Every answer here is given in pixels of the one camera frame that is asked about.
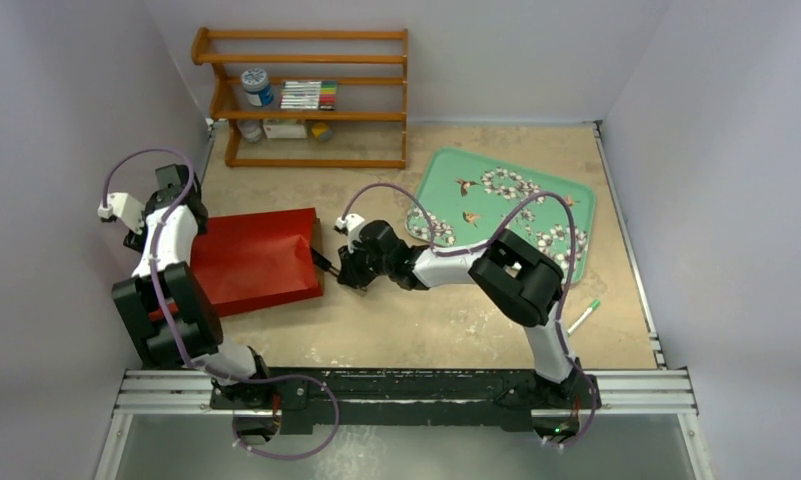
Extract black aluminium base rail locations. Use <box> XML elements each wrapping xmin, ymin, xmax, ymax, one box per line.
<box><xmin>115</xmin><ymin>368</ymin><xmax>698</xmax><ymax>439</ymax></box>

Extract white small box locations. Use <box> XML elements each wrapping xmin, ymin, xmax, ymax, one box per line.
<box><xmin>262</xmin><ymin>119</ymin><xmax>308</xmax><ymax>139</ymax></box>

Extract pack of coloured markers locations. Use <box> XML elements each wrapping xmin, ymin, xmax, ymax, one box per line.
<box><xmin>280</xmin><ymin>80</ymin><xmax>338</xmax><ymax>111</ymax></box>

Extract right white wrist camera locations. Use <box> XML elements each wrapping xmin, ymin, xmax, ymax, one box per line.
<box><xmin>334</xmin><ymin>213</ymin><xmax>366</xmax><ymax>253</ymax></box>

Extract small clear jar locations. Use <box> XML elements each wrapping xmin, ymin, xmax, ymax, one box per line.
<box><xmin>236</xmin><ymin>119</ymin><xmax>264</xmax><ymax>143</ymax></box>

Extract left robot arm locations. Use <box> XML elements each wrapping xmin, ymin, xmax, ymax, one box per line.
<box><xmin>98</xmin><ymin>164</ymin><xmax>274</xmax><ymax>409</ymax></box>

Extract black metal tongs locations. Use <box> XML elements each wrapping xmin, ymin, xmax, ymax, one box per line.
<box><xmin>310</xmin><ymin>247</ymin><xmax>340</xmax><ymax>277</ymax></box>

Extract wooden shelf rack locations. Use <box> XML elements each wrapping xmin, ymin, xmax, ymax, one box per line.
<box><xmin>191</xmin><ymin>27</ymin><xmax>409</xmax><ymax>169</ymax></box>

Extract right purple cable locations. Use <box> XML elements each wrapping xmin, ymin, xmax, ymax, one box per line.
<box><xmin>338</xmin><ymin>183</ymin><xmax>600</xmax><ymax>452</ymax></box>

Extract yellow green cube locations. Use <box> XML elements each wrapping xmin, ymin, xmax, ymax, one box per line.
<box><xmin>310</xmin><ymin>122</ymin><xmax>334</xmax><ymax>143</ymax></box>

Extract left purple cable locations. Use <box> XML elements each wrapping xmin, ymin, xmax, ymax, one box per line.
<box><xmin>101</xmin><ymin>147</ymin><xmax>275</xmax><ymax>386</ymax></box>

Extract green floral tray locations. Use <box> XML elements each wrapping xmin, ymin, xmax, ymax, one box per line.
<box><xmin>417</xmin><ymin>147</ymin><xmax>596</xmax><ymax>283</ymax></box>

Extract red paper bag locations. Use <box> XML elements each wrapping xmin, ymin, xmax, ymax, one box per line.
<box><xmin>190</xmin><ymin>207</ymin><xmax>324</xmax><ymax>317</ymax></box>

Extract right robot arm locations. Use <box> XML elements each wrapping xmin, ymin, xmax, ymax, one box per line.
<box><xmin>334</xmin><ymin>214</ymin><xmax>597</xmax><ymax>407</ymax></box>

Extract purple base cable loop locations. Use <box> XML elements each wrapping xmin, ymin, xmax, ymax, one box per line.
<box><xmin>232</xmin><ymin>375</ymin><xmax>342</xmax><ymax>463</ymax></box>

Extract blue lidded jar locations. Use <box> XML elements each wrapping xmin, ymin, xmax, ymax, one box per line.
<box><xmin>240</xmin><ymin>68</ymin><xmax>274</xmax><ymax>107</ymax></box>

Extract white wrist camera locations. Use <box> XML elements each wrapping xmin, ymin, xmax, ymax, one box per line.
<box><xmin>334</xmin><ymin>213</ymin><xmax>366</xmax><ymax>253</ymax></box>
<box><xmin>97</xmin><ymin>192</ymin><xmax>145</xmax><ymax>235</ymax></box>

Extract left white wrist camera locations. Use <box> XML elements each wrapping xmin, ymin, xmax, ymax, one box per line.
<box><xmin>97</xmin><ymin>192</ymin><xmax>145</xmax><ymax>235</ymax></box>

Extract green white pen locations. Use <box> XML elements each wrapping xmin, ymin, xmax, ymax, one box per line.
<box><xmin>567</xmin><ymin>299</ymin><xmax>601</xmax><ymax>336</ymax></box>

